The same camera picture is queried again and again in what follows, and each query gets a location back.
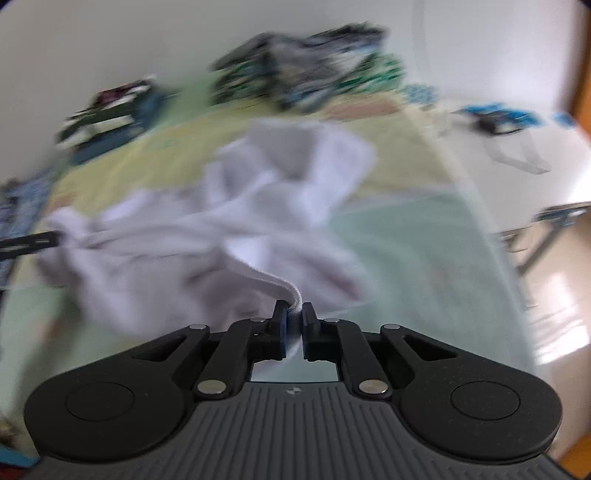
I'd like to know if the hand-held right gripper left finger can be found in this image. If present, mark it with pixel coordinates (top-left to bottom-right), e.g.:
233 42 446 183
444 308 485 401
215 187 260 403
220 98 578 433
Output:
131 300 289 400

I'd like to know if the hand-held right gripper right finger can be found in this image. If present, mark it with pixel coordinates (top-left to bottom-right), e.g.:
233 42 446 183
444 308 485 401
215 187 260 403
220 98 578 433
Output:
301 301 458 400

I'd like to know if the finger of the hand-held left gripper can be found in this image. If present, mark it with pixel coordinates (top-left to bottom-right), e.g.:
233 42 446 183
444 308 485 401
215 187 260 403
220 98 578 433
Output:
0 231 63 259

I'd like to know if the white shirt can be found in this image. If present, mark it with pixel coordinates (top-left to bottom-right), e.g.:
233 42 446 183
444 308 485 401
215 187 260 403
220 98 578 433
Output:
37 117 377 384

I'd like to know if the pile of patterned clothes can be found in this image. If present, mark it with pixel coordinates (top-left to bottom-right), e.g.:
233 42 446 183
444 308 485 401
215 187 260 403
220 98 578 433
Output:
210 21 407 114

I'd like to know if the blue white patterned towel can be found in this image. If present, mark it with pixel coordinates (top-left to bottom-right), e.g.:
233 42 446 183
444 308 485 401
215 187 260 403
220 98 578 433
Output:
0 171 58 289

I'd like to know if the yellow green bed sheet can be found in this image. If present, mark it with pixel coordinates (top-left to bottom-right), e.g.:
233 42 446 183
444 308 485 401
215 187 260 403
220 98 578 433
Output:
0 78 541 462

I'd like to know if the green white striped cardigan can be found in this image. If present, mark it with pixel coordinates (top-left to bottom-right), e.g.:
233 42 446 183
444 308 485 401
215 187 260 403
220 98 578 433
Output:
56 90 153 149

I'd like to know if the red plaid shirt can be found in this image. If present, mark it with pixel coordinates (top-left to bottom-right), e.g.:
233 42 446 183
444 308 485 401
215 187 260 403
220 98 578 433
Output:
95 83 148 105

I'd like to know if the blue folded garment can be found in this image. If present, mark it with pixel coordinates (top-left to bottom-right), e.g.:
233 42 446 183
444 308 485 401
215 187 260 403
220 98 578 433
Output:
69 90 169 164

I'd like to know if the grey metal stand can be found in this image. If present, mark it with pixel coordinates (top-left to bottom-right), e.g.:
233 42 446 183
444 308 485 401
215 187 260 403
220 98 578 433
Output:
496 202 591 278

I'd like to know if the small blue patterned cloth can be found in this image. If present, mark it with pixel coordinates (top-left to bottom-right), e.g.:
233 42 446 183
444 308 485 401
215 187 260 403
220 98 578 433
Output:
457 102 541 136

